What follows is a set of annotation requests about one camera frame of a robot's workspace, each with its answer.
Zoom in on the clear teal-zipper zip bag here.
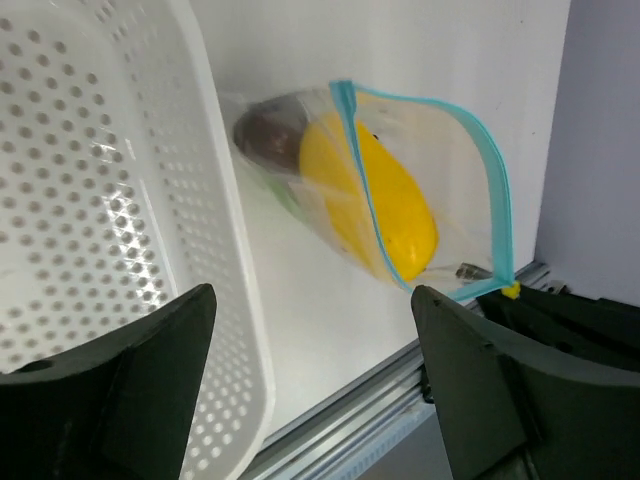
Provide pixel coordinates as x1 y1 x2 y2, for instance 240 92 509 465
223 79 519 301

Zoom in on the green toy pepper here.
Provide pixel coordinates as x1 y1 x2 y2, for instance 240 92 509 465
269 179 307 223

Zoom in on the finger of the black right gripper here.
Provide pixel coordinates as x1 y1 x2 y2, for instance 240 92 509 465
477 288 639 372

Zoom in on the white perforated plastic basket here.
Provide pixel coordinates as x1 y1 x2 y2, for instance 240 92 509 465
1 1 274 479

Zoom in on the aluminium mounting rail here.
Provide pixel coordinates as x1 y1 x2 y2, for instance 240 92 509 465
239 262 566 480

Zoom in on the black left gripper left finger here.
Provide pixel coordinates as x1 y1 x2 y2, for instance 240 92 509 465
1 284 217 479

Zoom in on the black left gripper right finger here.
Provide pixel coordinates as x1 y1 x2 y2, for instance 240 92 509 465
411 286 639 479

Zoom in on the dark red toy fruit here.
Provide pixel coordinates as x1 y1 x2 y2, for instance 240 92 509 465
233 95 309 174

